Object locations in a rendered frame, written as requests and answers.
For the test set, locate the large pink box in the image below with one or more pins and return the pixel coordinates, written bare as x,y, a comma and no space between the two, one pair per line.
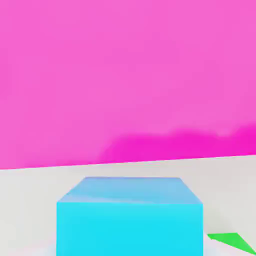
120,76

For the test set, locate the small cyan cube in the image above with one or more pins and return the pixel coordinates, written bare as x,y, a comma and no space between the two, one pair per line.
129,226

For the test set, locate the small green cube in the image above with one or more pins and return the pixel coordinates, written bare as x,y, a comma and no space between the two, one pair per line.
234,241

